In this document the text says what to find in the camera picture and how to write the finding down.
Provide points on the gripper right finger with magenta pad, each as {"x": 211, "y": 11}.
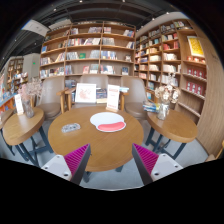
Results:
{"x": 152, "y": 166}

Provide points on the beige armchair right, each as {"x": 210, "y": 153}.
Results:
{"x": 133, "y": 102}

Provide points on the small white sign left table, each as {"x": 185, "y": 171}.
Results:
{"x": 19, "y": 105}

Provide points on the glass vase white flowers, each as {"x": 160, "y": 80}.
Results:
{"x": 167, "y": 94}

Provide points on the glass vase pink flowers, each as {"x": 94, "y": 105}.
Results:
{"x": 28, "y": 92}

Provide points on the beige armchair left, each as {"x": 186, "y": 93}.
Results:
{"x": 52, "y": 100}

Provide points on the large wooden bookshelf centre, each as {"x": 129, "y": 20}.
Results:
{"x": 90, "y": 47}

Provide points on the white red text sign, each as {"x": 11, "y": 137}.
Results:
{"x": 113, "y": 96}

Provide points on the stack of books right table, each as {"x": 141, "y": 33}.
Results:
{"x": 151, "y": 107}

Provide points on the round wooden left table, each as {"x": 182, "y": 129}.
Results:
{"x": 19, "y": 128}

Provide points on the white mouse pad red rest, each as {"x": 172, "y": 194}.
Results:
{"x": 108, "y": 122}

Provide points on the round wooden table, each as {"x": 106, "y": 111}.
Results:
{"x": 19, "y": 128}
{"x": 176, "y": 126}
{"x": 108, "y": 150}

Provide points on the grey patterned computer mouse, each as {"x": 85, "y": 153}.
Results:
{"x": 70, "y": 127}

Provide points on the stack of books behind signs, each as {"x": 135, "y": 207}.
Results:
{"x": 101, "y": 95}

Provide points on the wooden bookshelf right wall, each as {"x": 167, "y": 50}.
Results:
{"x": 164, "y": 49}

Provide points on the round wooden right table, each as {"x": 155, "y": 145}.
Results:
{"x": 176, "y": 126}

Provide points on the yellow book on shelf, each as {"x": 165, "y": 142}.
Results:
{"x": 195, "y": 46}

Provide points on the round wooden centre table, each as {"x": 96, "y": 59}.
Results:
{"x": 108, "y": 150}

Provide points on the white picture sign stand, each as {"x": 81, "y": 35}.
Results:
{"x": 85, "y": 93}

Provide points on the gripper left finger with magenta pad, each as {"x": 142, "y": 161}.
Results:
{"x": 70, "y": 167}

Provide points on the distant wooden bookshelf left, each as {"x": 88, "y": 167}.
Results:
{"x": 16, "y": 77}

